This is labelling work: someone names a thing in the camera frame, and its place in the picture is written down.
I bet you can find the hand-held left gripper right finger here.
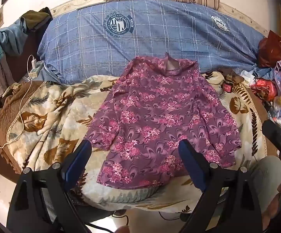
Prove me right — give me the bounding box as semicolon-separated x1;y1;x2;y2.
178;139;265;233

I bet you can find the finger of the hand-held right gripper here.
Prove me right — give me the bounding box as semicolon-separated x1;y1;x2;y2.
262;119;281;162

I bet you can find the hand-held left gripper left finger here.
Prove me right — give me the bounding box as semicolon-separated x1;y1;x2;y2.
7;140;92;233

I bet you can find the purple floral shirt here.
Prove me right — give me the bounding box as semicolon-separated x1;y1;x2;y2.
86;52;243;190

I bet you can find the person's grey trouser leg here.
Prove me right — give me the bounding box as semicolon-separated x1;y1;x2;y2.
248;155;281;221

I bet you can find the leaf print blanket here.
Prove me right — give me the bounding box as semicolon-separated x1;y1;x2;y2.
7;71;269;210

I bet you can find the red orange plastic bag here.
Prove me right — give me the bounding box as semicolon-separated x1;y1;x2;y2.
249;78;277;101

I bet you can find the brown plush toy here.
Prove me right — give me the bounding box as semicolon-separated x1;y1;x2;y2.
217;67;245;83

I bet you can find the brown quilted bedspread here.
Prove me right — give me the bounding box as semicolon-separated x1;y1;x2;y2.
0;80;49;173

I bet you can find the dark red plastic bag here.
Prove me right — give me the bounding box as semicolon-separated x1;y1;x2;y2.
257;30;281;68

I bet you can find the grey power strip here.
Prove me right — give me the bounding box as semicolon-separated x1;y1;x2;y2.
28;61;45;78

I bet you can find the grey brown cloth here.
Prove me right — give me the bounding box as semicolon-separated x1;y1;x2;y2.
0;53;13;96

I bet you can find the dark brown furniture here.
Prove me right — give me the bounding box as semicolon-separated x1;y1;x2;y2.
0;22;46;97

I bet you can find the blue denim garment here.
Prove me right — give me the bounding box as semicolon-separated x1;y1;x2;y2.
0;17;31;55

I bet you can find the dark olive garment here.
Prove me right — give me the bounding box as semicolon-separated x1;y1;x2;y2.
21;7;53;29

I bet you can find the white charger cable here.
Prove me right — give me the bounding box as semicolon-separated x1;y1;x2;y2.
0;55;37;149

